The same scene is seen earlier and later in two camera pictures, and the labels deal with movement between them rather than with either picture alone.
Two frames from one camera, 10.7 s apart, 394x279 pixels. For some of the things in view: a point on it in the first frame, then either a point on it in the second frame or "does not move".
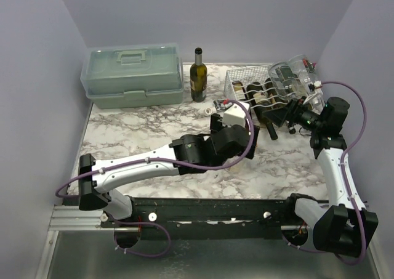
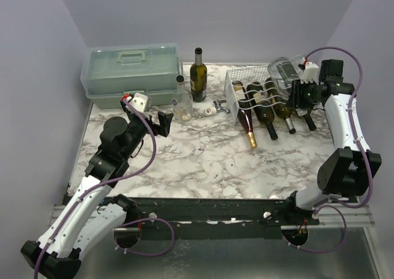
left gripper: x=217 y=124 → x=164 y=120
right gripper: x=291 y=111 → x=298 y=94
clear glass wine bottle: x=237 y=168 → x=182 y=102
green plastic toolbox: x=132 y=75 does not move
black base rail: x=173 y=218 does not move
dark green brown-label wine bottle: x=198 y=74 does not move
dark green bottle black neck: x=260 y=102 does not move
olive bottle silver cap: x=274 y=97 does not move
